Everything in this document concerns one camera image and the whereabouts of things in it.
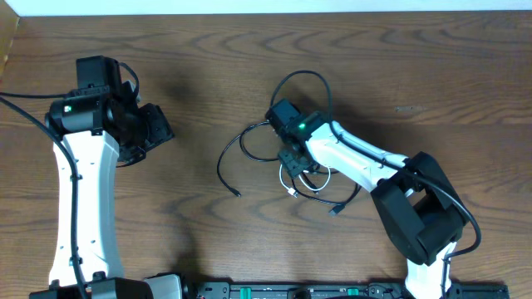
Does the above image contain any white USB cable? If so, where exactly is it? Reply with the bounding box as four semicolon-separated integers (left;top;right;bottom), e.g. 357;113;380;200
278;164;333;199

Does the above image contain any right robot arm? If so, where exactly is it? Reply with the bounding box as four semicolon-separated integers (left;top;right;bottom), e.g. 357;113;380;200
265;100;468;298

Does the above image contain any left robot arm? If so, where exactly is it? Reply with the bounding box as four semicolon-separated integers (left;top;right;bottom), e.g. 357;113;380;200
30;56;182;298

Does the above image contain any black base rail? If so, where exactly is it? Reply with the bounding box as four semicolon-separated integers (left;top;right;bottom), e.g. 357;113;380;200
143;272;510;299

